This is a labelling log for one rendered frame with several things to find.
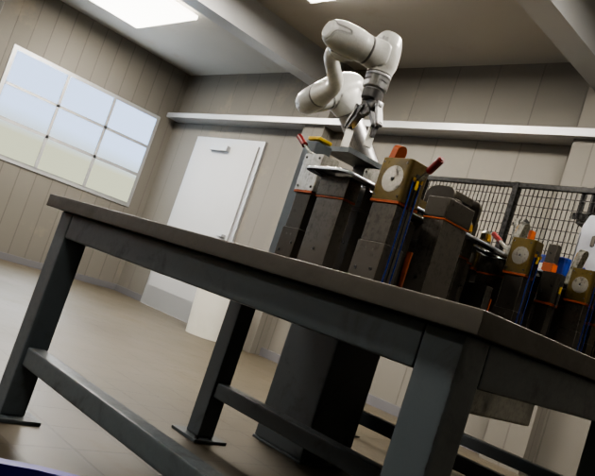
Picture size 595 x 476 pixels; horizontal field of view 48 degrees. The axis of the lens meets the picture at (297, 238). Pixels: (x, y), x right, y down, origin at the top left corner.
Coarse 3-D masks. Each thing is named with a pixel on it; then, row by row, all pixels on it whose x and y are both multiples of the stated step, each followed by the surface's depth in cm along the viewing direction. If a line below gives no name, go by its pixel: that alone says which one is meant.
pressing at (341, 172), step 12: (312, 168) 195; (324, 168) 185; (336, 168) 181; (360, 180) 190; (372, 192) 201; (480, 240) 218; (480, 252) 241; (492, 252) 236; (540, 276) 254; (564, 288) 266
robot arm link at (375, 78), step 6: (366, 72) 236; (372, 72) 233; (378, 72) 233; (366, 78) 235; (372, 78) 233; (378, 78) 232; (384, 78) 233; (390, 78) 235; (366, 84) 234; (372, 84) 233; (378, 84) 232; (384, 84) 234; (384, 90) 234
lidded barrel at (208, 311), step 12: (204, 300) 646; (216, 300) 644; (228, 300) 648; (192, 312) 654; (204, 312) 644; (216, 312) 645; (192, 324) 649; (204, 324) 644; (216, 324) 646; (204, 336) 643; (216, 336) 648
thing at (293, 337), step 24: (288, 336) 299; (312, 336) 289; (288, 360) 295; (312, 360) 286; (336, 360) 280; (360, 360) 290; (288, 384) 291; (312, 384) 282; (336, 384) 282; (360, 384) 292; (288, 408) 287; (312, 408) 278; (336, 408) 284; (360, 408) 295; (264, 432) 292; (336, 432) 287; (288, 456) 278; (312, 456) 279
